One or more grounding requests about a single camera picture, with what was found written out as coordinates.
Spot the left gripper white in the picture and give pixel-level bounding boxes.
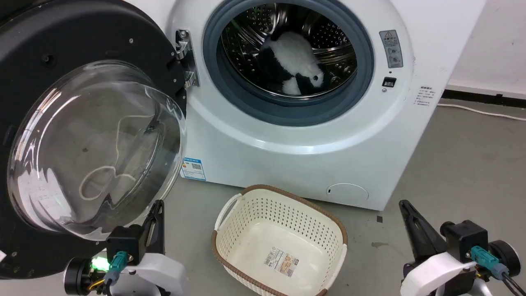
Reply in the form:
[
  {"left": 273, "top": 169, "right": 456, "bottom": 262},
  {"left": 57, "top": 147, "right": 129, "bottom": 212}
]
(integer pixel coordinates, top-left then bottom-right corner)
[{"left": 108, "top": 200, "right": 186, "bottom": 296}]

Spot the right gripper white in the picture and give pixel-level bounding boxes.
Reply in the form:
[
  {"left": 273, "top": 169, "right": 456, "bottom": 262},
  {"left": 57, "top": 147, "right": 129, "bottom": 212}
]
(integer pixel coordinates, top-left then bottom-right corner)
[{"left": 399, "top": 200, "right": 478, "bottom": 296}]

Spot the black round washer door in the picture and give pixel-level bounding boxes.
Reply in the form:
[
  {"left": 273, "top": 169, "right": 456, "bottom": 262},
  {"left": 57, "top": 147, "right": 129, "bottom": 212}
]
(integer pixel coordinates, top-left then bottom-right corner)
[{"left": 0, "top": 0, "right": 189, "bottom": 280}]

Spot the white front-load washing machine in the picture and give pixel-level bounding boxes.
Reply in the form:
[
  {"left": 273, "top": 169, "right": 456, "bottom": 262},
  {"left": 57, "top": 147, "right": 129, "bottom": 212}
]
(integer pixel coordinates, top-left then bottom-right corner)
[{"left": 164, "top": 0, "right": 488, "bottom": 211}]

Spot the chrome door hinge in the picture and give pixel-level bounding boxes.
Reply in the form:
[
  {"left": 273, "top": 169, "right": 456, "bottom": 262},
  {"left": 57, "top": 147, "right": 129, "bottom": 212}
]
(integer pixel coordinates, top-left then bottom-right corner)
[{"left": 175, "top": 29, "right": 201, "bottom": 88}]

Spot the blue energy rating sticker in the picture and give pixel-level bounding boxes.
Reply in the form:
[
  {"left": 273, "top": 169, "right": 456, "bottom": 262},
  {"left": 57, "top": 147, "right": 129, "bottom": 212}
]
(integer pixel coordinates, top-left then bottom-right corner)
[{"left": 180, "top": 157, "right": 207, "bottom": 182}]

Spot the round white filter cover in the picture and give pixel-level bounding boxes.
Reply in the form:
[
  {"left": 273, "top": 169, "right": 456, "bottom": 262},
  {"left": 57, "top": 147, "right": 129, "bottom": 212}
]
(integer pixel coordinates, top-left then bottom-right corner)
[{"left": 326, "top": 183, "right": 369, "bottom": 203}]

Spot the cream plastic laundry basket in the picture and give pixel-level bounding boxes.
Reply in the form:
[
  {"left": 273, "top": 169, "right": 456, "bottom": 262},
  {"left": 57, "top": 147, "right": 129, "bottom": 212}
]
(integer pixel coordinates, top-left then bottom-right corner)
[{"left": 211, "top": 185, "right": 348, "bottom": 296}]

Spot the paper product label sticker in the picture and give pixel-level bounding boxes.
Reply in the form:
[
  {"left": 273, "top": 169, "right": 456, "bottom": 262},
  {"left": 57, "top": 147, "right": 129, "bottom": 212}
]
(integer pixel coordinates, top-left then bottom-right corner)
[{"left": 263, "top": 247, "right": 300, "bottom": 278}]

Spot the grey warning label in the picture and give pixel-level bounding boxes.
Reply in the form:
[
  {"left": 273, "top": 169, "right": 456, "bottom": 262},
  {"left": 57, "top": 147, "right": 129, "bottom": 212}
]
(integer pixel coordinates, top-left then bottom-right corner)
[{"left": 378, "top": 30, "right": 404, "bottom": 69}]

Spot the perforated steel washer drum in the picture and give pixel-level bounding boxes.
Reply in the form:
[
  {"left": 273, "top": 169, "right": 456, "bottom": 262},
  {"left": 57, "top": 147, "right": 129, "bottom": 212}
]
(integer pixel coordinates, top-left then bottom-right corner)
[{"left": 221, "top": 3, "right": 358, "bottom": 98}]

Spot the black white panda plush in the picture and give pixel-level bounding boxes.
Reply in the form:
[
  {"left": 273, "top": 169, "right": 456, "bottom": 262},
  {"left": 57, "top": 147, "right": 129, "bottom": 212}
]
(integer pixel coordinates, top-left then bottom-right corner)
[{"left": 256, "top": 31, "right": 330, "bottom": 96}]

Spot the left teal plug cable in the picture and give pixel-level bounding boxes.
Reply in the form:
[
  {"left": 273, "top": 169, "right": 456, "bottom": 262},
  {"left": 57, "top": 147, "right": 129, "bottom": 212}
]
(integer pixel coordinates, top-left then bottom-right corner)
[{"left": 97, "top": 251, "right": 129, "bottom": 293}]

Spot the teal plug cable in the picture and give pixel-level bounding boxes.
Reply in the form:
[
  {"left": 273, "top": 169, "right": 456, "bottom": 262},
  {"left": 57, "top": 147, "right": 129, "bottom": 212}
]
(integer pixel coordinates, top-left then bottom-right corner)
[
  {"left": 470, "top": 245, "right": 526, "bottom": 296},
  {"left": 97, "top": 251, "right": 129, "bottom": 293}
]

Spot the right teal plug cable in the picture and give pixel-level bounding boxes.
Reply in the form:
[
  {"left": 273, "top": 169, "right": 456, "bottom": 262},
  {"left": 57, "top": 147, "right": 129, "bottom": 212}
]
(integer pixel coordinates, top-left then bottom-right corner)
[{"left": 470, "top": 245, "right": 526, "bottom": 296}]

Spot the white floor cable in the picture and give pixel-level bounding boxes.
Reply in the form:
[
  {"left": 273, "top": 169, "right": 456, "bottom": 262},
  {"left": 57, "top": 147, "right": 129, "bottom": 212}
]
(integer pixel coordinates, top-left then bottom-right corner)
[{"left": 436, "top": 103, "right": 526, "bottom": 122}]

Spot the black wall baseboard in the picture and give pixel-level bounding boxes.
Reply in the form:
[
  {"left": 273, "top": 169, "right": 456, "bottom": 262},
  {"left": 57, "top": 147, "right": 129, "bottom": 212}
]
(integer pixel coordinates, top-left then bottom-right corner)
[{"left": 440, "top": 88, "right": 526, "bottom": 110}]

